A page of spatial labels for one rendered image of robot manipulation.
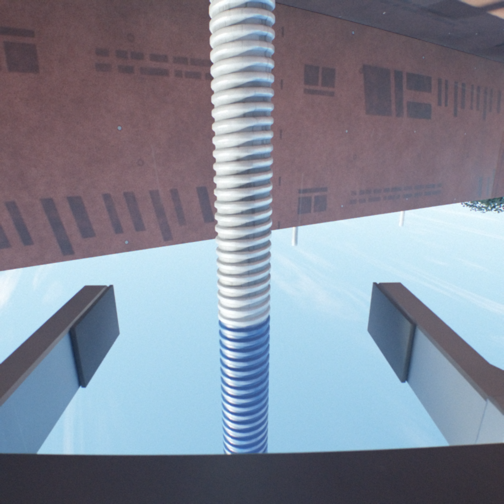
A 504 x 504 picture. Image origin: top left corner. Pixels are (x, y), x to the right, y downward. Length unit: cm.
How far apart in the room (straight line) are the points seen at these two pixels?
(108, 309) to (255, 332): 11
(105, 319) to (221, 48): 15
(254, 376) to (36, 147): 83
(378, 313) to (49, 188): 90
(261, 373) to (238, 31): 22
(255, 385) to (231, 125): 18
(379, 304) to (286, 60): 112
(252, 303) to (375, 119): 133
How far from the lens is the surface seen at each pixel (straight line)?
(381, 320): 16
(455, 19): 152
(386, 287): 17
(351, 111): 142
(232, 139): 21
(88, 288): 17
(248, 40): 22
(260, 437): 31
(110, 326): 17
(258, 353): 26
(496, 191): 247
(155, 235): 105
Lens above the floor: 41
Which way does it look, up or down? 17 degrees up
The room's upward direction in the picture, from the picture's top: 180 degrees clockwise
